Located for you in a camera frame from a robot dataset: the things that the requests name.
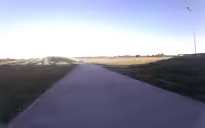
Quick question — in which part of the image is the grey concrete path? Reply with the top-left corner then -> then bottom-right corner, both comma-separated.
6,63 -> 205,128

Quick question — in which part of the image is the green grass field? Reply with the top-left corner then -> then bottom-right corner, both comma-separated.
0,62 -> 79,128

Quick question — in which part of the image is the dry yellow field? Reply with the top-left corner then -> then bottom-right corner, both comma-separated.
73,56 -> 172,67

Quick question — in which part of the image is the thin pole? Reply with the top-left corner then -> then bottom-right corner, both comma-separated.
192,30 -> 198,55

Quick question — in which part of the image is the grass verge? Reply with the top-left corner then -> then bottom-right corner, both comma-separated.
103,54 -> 205,106

